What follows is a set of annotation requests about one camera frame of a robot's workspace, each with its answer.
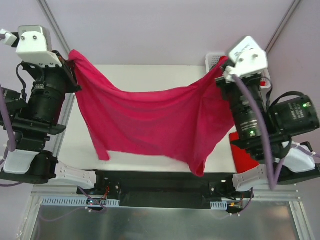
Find aluminium frame rail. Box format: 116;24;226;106
33;177;302;211

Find folded red t shirt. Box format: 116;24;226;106
229;132;259;174

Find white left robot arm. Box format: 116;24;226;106
0;50;106;195

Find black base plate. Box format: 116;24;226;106
84;170;259;209

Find pink t shirt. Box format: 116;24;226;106
68;50;235;177

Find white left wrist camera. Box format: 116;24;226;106
0;25;63;68

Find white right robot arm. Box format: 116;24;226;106
215;74;320;185

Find white plastic laundry basket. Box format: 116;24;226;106
205;52;233;77

